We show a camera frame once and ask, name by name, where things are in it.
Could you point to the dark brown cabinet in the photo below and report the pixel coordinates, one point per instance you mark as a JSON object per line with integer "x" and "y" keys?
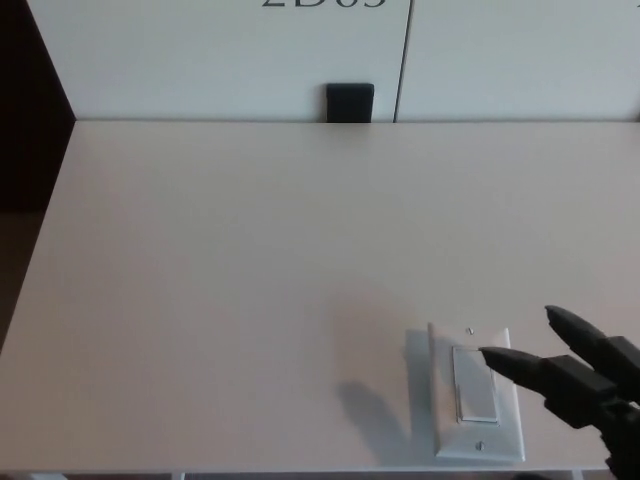
{"x": 25, "y": 125}

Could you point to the white rocker light switch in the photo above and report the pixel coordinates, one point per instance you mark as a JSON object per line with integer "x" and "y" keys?
{"x": 470, "y": 395}

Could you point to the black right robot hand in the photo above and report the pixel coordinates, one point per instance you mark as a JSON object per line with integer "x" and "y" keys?
{"x": 590, "y": 380}

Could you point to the white lettered cabinet door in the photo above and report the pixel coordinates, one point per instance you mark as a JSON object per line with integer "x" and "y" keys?
{"x": 200, "y": 60}

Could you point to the white plain cabinet door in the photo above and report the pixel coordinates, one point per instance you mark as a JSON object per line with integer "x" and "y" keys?
{"x": 525, "y": 60}

